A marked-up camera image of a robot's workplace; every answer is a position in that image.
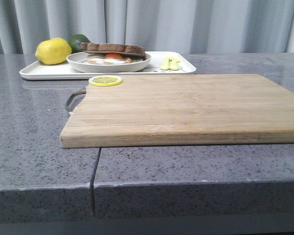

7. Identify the yellow lemon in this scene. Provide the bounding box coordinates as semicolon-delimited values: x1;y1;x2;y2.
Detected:
35;38;72;65

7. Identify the yellow plastic fork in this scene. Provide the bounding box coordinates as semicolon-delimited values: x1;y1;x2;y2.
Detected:
160;56;171;71

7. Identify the lemon slice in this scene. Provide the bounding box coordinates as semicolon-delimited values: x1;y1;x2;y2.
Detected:
88;75;123;87

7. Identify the green lime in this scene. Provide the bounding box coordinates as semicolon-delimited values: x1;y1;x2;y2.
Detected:
68;34;90;53

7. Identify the metal board handle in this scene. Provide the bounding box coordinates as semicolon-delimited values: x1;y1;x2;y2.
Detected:
65;86;87;115

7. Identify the yellow plastic knife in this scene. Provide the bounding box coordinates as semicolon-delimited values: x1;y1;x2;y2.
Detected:
169;57;180;71

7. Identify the grey curtain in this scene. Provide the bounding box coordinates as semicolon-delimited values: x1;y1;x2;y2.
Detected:
0;0;294;54

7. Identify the white bear tray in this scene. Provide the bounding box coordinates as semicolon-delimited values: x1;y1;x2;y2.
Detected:
20;51;196;80

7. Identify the white round plate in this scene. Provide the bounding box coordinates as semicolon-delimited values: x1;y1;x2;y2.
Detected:
67;52;151;73

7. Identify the wooden cutting board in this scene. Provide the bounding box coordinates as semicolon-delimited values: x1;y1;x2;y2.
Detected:
60;74;294;148

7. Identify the bread slice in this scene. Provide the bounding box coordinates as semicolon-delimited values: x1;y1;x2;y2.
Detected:
80;42;146;58
85;56;143;65

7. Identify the fried egg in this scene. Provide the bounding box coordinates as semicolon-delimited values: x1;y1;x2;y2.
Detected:
86;53;132;65

